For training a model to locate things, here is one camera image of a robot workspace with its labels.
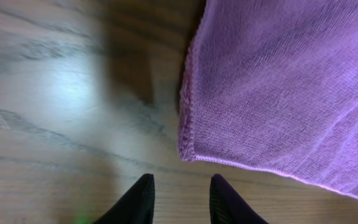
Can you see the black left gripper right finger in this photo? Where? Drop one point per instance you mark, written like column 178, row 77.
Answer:
column 226, row 206

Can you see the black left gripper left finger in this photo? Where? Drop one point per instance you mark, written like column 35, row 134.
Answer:
column 136, row 206

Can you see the purple microfiber cloth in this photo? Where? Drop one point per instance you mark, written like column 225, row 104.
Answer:
column 273, row 86

